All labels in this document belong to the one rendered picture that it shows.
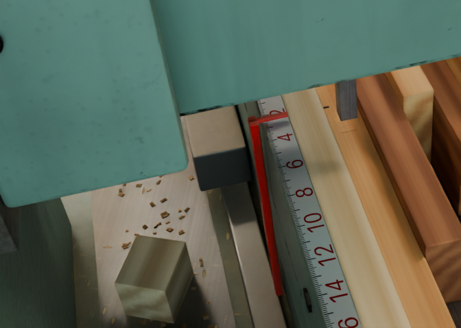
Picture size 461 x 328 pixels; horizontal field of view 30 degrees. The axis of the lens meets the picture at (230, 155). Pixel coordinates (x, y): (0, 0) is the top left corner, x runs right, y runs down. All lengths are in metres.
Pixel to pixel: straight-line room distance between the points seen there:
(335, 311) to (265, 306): 0.18
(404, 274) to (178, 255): 0.20
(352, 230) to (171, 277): 0.18
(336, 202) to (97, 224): 0.26
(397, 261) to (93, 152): 0.15
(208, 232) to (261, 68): 0.25
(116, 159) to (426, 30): 0.15
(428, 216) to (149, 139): 0.14
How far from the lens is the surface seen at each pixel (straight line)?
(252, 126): 0.44
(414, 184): 0.42
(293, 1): 0.36
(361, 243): 0.39
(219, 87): 0.38
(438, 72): 0.48
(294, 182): 0.41
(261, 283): 0.55
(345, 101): 0.44
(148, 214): 0.63
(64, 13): 0.31
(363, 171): 0.44
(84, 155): 0.35
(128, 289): 0.55
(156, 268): 0.55
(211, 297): 0.57
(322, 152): 0.44
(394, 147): 0.44
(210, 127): 0.61
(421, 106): 0.47
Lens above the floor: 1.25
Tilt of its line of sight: 43 degrees down
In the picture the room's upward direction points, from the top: 10 degrees counter-clockwise
